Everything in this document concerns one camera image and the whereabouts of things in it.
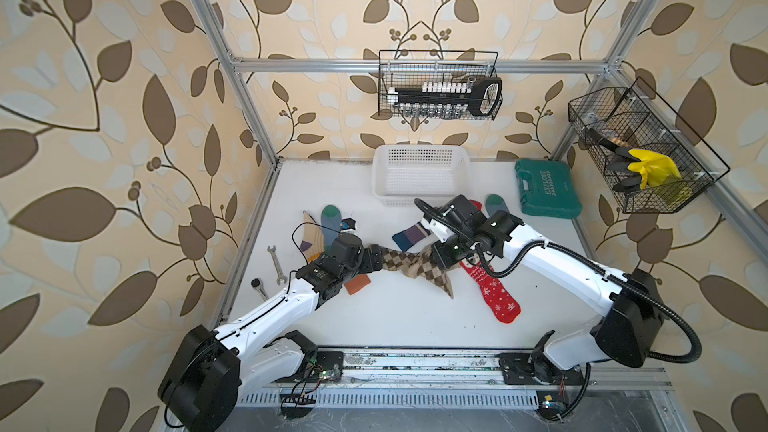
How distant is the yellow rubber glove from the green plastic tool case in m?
0.33

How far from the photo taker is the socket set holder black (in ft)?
2.70

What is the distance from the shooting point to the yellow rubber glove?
0.67 metres

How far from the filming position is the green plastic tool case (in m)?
1.03

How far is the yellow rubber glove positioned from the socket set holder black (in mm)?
360

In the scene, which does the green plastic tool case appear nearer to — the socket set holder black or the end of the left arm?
the socket set holder black
